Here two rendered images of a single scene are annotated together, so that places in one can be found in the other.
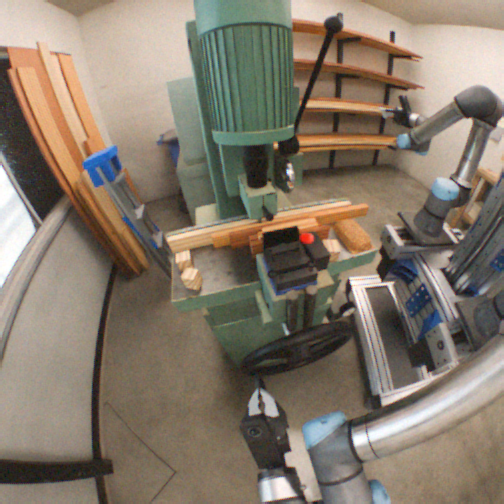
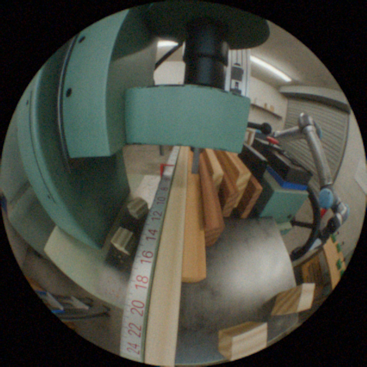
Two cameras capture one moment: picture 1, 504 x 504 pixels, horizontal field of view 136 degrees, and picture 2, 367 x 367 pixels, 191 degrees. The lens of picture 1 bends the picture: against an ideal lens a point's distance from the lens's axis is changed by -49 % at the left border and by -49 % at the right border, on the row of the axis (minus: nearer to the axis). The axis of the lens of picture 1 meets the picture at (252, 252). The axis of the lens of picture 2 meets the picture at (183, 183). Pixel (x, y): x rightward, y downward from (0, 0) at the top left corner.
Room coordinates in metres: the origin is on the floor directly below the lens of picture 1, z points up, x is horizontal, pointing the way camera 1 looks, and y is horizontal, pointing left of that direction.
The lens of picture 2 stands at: (0.45, 0.13, 1.04)
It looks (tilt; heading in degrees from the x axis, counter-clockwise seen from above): 35 degrees down; 279
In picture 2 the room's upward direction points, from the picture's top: 5 degrees clockwise
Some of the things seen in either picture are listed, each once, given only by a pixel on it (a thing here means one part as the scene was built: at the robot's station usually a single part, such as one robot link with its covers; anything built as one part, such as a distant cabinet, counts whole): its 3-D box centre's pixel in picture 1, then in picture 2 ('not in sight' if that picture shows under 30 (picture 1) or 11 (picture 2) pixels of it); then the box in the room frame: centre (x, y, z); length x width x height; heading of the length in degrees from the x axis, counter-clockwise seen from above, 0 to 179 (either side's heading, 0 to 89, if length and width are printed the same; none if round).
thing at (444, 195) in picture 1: (442, 196); not in sight; (0.51, -0.82, 0.98); 0.13 x 0.12 x 0.14; 99
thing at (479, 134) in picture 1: (472, 152); not in sight; (0.53, -0.94, 1.19); 0.15 x 0.12 x 0.55; 99
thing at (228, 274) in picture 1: (280, 266); (235, 202); (0.36, -0.07, 0.87); 0.61 x 0.30 x 0.06; 99
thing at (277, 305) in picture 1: (292, 280); (270, 189); (0.27, -0.09, 0.92); 0.15 x 0.13 x 0.09; 99
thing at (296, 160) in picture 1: (287, 168); not in sight; (0.67, -0.16, 1.02); 0.09 x 0.07 x 0.12; 99
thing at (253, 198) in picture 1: (257, 195); (184, 120); (0.48, -0.03, 1.03); 0.14 x 0.07 x 0.09; 9
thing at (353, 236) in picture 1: (353, 231); not in sight; (0.42, -0.32, 0.92); 0.14 x 0.09 x 0.04; 9
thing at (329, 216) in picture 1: (299, 222); (191, 158); (0.48, -0.16, 0.92); 0.54 x 0.02 x 0.04; 99
